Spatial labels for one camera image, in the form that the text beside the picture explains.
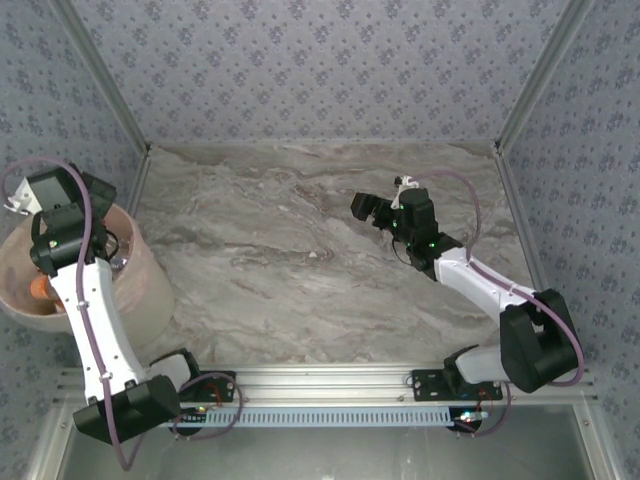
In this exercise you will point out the orange label soda bottle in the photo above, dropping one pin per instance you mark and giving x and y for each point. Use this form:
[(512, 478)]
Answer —
[(40, 289)]

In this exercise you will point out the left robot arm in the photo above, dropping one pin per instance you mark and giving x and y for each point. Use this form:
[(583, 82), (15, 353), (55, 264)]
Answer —
[(95, 330)]

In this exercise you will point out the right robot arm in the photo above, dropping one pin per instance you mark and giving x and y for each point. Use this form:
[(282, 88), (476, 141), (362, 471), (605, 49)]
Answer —
[(480, 280)]

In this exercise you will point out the beige round bin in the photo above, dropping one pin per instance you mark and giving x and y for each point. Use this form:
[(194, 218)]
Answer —
[(145, 290)]

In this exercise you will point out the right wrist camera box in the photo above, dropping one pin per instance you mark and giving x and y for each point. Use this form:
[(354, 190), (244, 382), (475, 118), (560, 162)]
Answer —
[(407, 184)]

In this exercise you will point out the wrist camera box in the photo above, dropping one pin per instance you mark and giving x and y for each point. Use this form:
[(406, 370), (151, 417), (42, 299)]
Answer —
[(407, 184), (22, 197)]

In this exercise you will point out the aluminium frame bar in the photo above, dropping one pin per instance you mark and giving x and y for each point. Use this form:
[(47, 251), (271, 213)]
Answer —
[(140, 185), (595, 440), (45, 440), (517, 215)]

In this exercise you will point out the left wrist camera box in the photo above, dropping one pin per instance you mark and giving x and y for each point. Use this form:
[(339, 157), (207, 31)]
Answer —
[(22, 197)]

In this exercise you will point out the aluminium frame post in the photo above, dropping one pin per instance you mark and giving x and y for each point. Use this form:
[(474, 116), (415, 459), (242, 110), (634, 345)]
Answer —
[(540, 75), (105, 75)]

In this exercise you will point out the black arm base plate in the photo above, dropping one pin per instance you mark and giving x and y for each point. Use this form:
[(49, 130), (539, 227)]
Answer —
[(220, 387), (430, 385)]

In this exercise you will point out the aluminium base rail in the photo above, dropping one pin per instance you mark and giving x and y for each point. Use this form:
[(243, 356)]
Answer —
[(320, 385)]

